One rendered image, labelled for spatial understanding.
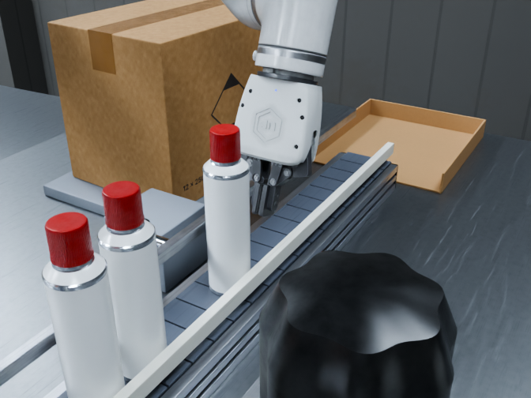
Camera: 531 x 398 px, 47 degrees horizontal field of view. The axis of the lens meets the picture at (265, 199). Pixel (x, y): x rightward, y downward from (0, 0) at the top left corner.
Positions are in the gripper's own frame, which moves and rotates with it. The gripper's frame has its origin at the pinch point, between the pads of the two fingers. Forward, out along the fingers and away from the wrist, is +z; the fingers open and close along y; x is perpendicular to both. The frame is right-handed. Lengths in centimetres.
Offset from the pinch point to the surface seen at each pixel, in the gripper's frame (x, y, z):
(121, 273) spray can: -26.9, 1.1, 4.3
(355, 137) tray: 55, -10, -6
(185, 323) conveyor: -13.1, -0.4, 13.4
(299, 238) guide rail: 3.5, 4.2, 4.6
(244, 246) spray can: -7.7, 2.5, 4.4
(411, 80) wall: 195, -42, -26
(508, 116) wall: 201, -1, -18
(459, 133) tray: 67, 8, -11
